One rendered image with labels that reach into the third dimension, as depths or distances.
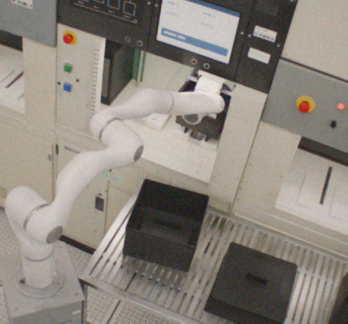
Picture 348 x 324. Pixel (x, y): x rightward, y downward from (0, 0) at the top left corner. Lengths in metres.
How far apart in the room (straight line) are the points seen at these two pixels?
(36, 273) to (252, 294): 0.79
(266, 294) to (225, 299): 0.16
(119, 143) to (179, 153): 0.69
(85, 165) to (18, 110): 0.92
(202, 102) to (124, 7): 0.46
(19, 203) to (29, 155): 1.01
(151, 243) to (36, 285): 0.46
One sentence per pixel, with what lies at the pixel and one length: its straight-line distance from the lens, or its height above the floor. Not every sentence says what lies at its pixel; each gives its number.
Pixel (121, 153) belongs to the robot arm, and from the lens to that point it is 1.83.
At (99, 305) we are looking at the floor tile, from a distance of 2.97.
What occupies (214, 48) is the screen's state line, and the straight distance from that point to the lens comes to 2.01.
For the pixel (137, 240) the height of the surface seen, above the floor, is 0.88.
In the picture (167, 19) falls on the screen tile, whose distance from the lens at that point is 2.02.
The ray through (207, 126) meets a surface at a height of 1.00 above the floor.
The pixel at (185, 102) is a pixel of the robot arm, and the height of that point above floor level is 1.30.
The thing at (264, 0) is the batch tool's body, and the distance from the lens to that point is 1.87.
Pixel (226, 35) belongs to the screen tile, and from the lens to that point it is 1.97.
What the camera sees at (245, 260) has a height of 0.86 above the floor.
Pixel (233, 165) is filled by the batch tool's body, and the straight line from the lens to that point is 2.21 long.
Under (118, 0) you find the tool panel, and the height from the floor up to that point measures 1.58.
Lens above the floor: 2.55
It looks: 43 degrees down
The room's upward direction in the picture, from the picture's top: 11 degrees clockwise
